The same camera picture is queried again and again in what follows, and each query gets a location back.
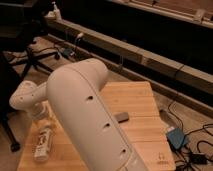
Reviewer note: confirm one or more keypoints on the grey rectangular block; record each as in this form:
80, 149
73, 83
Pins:
121, 117

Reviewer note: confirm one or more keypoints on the black office chair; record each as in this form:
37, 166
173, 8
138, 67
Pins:
21, 21

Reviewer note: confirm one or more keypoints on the white spray bottle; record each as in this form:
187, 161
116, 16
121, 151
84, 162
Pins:
56, 11

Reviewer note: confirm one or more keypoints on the blue power box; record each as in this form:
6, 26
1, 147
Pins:
176, 138

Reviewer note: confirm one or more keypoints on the dark chair at left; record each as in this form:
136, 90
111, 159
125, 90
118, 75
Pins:
9, 81

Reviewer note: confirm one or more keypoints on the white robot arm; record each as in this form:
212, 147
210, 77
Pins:
73, 92

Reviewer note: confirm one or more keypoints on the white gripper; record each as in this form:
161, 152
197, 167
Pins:
41, 116

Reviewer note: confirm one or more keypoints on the clear plastic bottle white label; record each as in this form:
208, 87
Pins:
43, 145

